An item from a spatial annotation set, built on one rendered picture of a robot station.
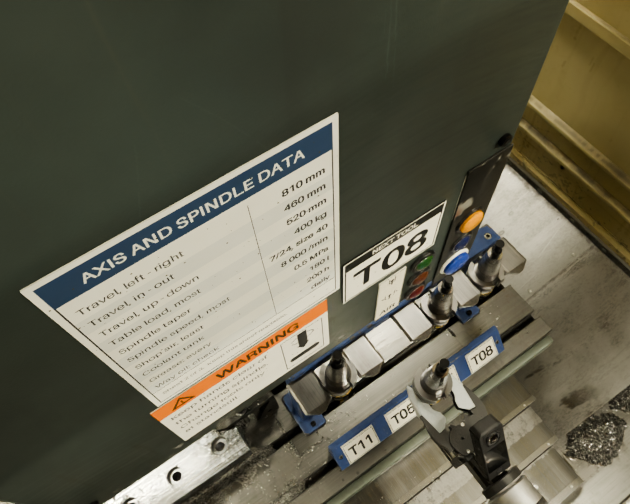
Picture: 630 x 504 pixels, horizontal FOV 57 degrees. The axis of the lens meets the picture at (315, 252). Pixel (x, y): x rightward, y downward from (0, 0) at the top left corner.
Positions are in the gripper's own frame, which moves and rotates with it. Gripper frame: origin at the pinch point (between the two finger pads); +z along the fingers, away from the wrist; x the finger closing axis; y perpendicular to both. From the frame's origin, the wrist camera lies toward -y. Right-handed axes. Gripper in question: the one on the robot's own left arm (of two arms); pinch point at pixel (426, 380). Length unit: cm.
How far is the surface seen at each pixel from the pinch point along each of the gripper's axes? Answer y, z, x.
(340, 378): -5.9, 7.4, -12.8
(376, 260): -57, 3, -14
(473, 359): 25.2, 0.8, 19.0
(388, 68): -77, 3, -15
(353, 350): -1.6, 11.0, -7.4
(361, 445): 26.2, 0.3, -11.7
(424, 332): -1.9, 6.5, 4.6
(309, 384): -1.5, 10.4, -16.9
